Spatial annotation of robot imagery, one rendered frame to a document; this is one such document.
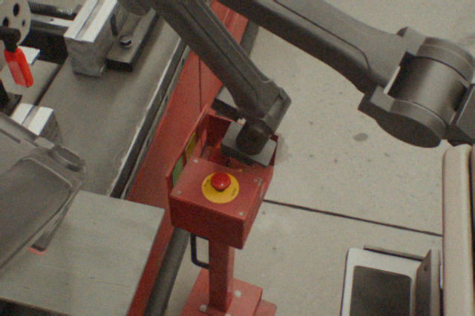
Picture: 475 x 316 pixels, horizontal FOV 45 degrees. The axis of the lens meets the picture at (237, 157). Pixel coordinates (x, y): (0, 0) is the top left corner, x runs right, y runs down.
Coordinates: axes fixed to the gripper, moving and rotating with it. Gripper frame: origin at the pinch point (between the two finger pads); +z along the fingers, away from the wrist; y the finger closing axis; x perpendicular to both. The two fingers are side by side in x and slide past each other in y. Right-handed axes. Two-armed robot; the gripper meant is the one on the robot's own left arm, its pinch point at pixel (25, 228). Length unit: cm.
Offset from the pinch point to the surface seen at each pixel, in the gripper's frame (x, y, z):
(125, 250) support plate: 12.8, -1.0, -5.3
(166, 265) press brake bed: 44, -44, 86
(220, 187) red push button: 27.4, -27.3, 8.8
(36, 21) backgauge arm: -20, -56, 28
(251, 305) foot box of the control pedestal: 67, -35, 66
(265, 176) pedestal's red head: 38, -39, 15
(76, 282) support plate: 9.0, 5.1, -3.3
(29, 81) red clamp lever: -9.1, -14.5, -10.1
